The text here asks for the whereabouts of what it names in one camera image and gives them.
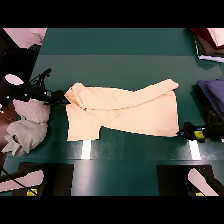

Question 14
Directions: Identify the dark red garment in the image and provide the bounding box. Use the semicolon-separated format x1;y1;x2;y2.
188;27;224;50

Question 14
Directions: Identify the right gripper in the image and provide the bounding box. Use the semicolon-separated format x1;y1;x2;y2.
178;121;206;143

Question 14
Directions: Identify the black garment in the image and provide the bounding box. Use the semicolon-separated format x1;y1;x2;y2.
204;105;224;128

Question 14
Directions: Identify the pale pink garment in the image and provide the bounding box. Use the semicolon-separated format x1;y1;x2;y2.
206;27;224;47

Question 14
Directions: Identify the peach shirt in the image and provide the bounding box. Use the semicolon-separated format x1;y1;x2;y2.
64;78;180;142

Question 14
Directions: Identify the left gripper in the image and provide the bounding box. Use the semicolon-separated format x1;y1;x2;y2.
44;88;70;106

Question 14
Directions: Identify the grey garment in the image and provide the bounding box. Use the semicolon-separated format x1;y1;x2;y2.
1;118;50;158

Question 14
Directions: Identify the blue garment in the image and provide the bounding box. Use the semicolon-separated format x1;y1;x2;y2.
196;76;224;117

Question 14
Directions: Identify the white garment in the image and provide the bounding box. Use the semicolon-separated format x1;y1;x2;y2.
198;54;224;64

